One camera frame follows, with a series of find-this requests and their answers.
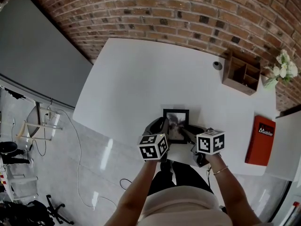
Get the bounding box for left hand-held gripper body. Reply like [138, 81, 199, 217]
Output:
[137, 117, 170, 162]

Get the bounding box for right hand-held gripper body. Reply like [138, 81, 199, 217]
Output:
[188, 125, 225, 168]

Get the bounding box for black framed picture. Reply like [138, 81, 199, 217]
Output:
[163, 109, 190, 145]

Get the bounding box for person's left forearm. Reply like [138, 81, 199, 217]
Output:
[110, 159, 163, 226]

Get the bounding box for person's right forearm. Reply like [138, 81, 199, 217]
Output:
[206, 152, 270, 226]

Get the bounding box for white desk with drawers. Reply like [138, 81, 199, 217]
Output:
[72, 38, 278, 177]

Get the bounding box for brown wooden desk organizer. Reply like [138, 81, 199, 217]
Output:
[222, 50, 261, 96]

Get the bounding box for person's black trousers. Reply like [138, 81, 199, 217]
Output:
[147, 160, 214, 197]

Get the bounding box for red hardcover book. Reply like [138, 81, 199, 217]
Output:
[244, 115, 276, 167]

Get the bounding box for person's beige shirt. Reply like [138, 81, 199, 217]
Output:
[138, 185, 234, 226]

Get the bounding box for white side cabinet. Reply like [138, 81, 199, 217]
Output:
[265, 109, 301, 182]

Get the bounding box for pale green vase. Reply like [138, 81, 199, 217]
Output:
[262, 75, 279, 89]

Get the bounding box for white flower bouquet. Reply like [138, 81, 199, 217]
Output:
[264, 49, 300, 84]

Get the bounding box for black office chair base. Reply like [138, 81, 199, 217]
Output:
[46, 194, 75, 226]

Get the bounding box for white plastic stool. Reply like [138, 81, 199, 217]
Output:
[6, 165, 40, 202]

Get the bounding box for grey metal cabinet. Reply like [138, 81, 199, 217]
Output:
[0, 0, 94, 110]

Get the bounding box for thin gold bracelet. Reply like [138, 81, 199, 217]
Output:
[213, 165, 229, 176]

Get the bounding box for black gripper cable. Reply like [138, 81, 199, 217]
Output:
[119, 178, 133, 191]

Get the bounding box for long white floor cable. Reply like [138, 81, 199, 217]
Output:
[48, 107, 118, 210]

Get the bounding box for thin black floor cable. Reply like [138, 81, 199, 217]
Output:
[29, 113, 48, 157]

